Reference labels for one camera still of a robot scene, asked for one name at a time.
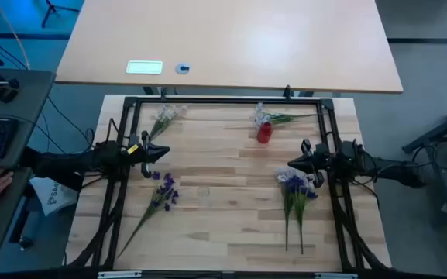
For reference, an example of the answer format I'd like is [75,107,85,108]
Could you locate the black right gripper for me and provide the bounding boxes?
[287,138,339,189]

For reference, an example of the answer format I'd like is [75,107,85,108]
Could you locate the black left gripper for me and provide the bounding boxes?
[123,130,171,180]

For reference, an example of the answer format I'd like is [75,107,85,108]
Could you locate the white artificial flower bunch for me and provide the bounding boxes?
[276,166,315,252]
[253,102,327,129]
[147,104,188,141]

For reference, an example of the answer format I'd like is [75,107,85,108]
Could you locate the purple artificial flower bunch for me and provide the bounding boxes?
[284,174,319,256]
[117,171,181,259]

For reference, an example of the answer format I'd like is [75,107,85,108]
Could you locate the red ribbed vase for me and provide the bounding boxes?
[256,121,273,145]

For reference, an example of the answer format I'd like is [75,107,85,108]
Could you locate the clear glass vase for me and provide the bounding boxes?
[196,185,212,206]

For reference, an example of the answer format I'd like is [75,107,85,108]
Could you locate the white rectangular card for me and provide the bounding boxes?
[126,60,163,75]

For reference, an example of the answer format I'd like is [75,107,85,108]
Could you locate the white printed bag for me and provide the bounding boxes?
[29,176,79,217]

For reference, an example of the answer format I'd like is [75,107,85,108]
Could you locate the light wooden office table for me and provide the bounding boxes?
[54,0,404,94]

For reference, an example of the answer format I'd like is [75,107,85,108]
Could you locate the grey side desk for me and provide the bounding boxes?
[0,67,57,264]

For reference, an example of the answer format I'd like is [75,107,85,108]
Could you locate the black floor tripod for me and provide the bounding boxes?
[40,0,81,28]

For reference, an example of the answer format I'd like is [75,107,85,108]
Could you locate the black metal frame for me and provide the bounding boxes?
[66,95,393,272]

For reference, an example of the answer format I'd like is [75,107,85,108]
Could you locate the black cable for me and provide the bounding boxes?
[36,95,96,154]

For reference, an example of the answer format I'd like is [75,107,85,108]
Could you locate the silver metal bracket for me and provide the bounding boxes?
[98,270,143,279]
[315,272,359,279]

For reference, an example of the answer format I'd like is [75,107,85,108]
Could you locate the yellow cord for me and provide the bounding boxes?
[0,0,30,71]

